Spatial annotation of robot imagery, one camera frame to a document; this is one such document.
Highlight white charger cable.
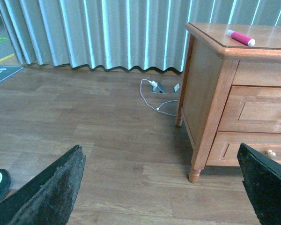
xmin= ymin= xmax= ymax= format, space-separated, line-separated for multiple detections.
xmin=140 ymin=79 xmax=179 ymax=117

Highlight pink marker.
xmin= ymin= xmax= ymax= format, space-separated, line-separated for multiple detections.
xmin=226 ymin=30 xmax=256 ymax=46

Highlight grey pleated curtain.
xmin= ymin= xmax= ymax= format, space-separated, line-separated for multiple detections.
xmin=0 ymin=0 xmax=281 ymax=71

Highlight wooden nightstand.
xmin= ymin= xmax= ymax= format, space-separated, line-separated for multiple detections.
xmin=175 ymin=22 xmax=281 ymax=183

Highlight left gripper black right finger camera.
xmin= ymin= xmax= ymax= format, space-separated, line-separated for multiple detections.
xmin=237 ymin=143 xmax=281 ymax=225

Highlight metal floor socket box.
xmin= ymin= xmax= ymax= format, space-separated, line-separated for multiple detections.
xmin=151 ymin=82 xmax=166 ymax=94

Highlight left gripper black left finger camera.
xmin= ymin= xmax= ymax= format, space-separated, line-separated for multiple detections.
xmin=0 ymin=145 xmax=86 ymax=225

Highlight wooden drawer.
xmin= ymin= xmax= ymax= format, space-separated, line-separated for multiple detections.
xmin=219 ymin=86 xmax=281 ymax=133
xmin=206 ymin=132 xmax=281 ymax=166

